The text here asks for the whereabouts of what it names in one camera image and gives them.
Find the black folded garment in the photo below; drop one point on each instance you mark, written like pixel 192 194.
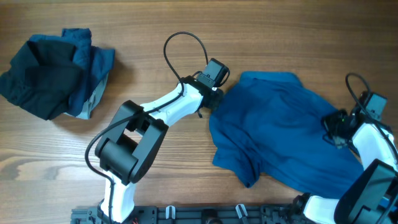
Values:
pixel 42 77

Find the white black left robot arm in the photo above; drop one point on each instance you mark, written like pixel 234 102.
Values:
pixel 127 148

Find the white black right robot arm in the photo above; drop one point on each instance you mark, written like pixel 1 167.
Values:
pixel 373 196

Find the dark blue folded garment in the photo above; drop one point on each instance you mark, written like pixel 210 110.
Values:
pixel 95 61

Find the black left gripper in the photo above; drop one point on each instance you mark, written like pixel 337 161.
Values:
pixel 215 102

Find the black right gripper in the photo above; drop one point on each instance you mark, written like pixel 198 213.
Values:
pixel 328 121

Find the light grey-blue folded garment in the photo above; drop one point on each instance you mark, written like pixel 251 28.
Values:
pixel 91 103

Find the blue polo shirt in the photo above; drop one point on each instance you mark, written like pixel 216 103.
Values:
pixel 270 123

